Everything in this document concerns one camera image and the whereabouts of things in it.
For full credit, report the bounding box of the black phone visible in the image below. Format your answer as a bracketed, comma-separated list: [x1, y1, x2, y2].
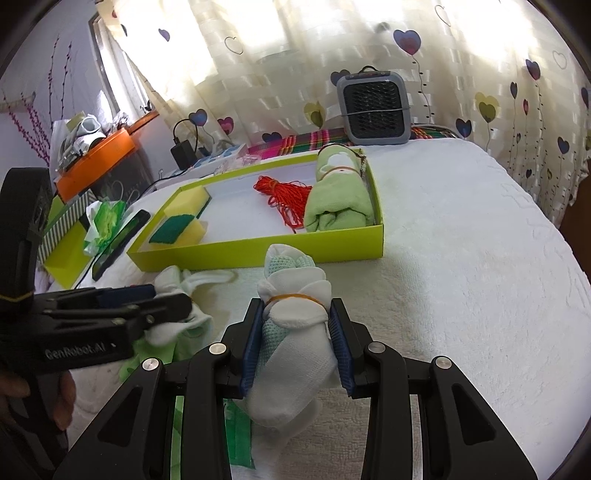
[91, 209, 151, 281]

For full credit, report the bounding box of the plaid cloth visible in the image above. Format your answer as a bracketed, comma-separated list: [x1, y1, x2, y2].
[247, 126, 458, 158]

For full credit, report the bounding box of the light green printed cloth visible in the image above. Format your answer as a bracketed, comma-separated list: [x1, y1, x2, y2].
[117, 332, 185, 480]

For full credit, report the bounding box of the white clutter pile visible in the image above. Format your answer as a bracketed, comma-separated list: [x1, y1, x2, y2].
[51, 111, 134, 171]

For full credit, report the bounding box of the pink branch wall decal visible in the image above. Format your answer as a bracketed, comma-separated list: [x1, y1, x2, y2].
[0, 37, 75, 162]

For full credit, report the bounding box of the lime green cardboard box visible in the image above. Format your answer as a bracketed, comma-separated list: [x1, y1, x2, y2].
[127, 147, 385, 273]

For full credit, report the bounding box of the lime box lid zigzag side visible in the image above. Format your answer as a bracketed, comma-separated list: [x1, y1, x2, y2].
[38, 191, 95, 291]

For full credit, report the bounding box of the green plastic packet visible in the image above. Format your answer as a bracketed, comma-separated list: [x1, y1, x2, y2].
[223, 398, 256, 470]

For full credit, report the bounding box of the orange tray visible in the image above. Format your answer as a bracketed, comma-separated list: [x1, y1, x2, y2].
[55, 127, 141, 202]

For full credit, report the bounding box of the red tassel cord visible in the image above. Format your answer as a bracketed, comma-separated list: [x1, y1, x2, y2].
[254, 175, 315, 232]

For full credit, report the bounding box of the white towel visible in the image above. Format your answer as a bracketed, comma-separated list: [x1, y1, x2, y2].
[247, 244, 338, 437]

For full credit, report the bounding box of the blue white box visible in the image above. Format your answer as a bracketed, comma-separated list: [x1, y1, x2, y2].
[191, 142, 247, 169]

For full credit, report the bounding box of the person's left hand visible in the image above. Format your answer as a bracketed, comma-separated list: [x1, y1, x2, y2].
[0, 369, 75, 432]

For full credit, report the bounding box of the wooden wardrobe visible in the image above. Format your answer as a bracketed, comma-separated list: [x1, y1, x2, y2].
[558, 171, 591, 245]

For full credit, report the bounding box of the heart print curtain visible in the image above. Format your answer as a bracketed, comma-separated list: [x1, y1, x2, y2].
[95, 0, 591, 227]

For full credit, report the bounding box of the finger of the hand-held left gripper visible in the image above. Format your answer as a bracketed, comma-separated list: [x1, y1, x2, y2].
[55, 284, 158, 310]
[42, 293, 193, 342]

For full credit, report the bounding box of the black power adapter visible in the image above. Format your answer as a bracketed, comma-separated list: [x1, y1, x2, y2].
[171, 141, 197, 168]

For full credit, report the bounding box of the green towel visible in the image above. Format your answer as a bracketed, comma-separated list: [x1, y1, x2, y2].
[302, 144, 372, 232]

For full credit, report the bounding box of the white sock with strap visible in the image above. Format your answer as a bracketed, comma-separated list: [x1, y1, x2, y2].
[143, 265, 236, 349]

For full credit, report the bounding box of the grey fan heater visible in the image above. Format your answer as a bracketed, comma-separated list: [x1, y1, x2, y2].
[336, 66, 414, 146]

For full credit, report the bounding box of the yellow sponge with green scourer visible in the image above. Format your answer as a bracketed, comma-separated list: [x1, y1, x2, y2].
[148, 213, 207, 245]
[163, 187, 213, 219]

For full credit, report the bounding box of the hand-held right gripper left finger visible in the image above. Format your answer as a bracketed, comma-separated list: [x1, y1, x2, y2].
[53, 298, 265, 480]

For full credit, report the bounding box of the window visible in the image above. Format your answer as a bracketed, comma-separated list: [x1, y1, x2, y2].
[90, 11, 160, 121]

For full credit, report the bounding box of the green white plastic bag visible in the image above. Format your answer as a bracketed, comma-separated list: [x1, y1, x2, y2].
[83, 199, 127, 257]

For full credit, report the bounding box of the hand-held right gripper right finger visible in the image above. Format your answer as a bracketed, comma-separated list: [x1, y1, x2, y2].
[327, 298, 539, 480]

